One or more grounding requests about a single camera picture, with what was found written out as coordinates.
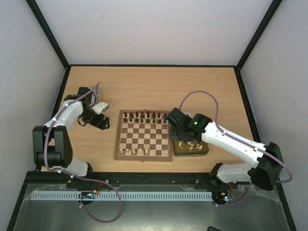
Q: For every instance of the gold interior green tin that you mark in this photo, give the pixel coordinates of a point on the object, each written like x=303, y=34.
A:
x=184, y=150

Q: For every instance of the dark phone corner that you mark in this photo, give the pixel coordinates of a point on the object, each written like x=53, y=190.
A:
x=211, y=228

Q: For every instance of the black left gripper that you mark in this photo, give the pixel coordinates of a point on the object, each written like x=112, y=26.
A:
x=96, y=123

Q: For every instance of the black mounting rail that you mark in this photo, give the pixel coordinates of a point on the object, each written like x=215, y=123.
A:
x=207, y=181

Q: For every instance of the wooden chess board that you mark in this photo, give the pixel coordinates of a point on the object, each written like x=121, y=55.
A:
x=152, y=136

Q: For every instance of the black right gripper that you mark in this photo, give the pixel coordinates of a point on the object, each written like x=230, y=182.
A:
x=176, y=134

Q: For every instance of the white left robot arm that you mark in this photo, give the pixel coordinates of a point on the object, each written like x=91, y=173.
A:
x=51, y=144

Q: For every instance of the white slotted cable duct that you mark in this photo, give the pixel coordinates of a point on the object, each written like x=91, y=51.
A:
x=124, y=196

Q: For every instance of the black enclosure frame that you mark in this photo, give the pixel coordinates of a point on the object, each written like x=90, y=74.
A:
x=49, y=47

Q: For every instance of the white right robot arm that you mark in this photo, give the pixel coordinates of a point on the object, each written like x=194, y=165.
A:
x=258, y=168

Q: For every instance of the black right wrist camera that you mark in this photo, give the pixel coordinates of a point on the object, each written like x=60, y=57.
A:
x=178, y=119

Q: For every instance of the silver interior yellow tin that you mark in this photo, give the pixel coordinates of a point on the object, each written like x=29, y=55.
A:
x=97, y=94

